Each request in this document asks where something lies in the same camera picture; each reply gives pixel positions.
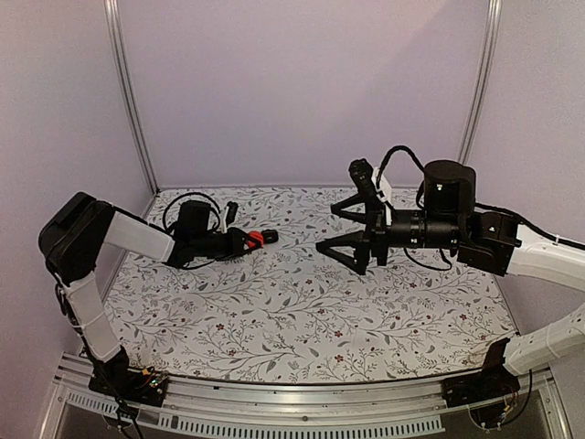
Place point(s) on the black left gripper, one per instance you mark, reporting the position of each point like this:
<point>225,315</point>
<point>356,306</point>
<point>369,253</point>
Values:
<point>237,238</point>

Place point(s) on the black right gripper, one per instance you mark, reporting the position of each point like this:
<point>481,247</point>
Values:
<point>375,232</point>

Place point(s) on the red round charging case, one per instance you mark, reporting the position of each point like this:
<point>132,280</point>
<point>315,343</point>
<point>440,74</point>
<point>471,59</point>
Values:
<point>255,240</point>

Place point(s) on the black earbud charging case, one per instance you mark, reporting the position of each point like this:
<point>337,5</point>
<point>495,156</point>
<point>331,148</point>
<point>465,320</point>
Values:
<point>270,236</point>

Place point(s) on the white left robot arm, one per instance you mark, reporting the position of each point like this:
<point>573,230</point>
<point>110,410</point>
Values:
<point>72,242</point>

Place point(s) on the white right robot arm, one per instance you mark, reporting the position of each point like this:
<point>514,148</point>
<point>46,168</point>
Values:
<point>490,239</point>

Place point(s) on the floral patterned table mat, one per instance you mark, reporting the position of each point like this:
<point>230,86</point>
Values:
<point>289,314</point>

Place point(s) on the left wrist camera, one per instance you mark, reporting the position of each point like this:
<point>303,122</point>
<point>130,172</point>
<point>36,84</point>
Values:
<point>228,216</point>

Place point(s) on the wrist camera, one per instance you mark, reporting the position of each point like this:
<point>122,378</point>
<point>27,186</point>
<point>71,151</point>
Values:
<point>372,186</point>
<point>228,216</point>

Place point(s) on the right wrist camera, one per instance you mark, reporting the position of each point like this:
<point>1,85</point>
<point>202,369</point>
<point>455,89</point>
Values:
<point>372,186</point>

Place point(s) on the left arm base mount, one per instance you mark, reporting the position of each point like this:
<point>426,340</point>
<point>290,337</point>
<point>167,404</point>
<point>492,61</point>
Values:
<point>117,379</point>

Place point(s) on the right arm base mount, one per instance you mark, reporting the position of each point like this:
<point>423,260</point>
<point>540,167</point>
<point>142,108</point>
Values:
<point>493,380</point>

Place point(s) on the right aluminium frame post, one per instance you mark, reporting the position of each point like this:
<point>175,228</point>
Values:
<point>487,54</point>

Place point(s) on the aluminium frame post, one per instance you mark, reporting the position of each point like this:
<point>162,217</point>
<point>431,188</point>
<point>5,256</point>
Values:
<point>487,54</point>
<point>121,64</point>

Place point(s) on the left aluminium frame post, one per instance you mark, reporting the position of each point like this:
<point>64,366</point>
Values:
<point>121,64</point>

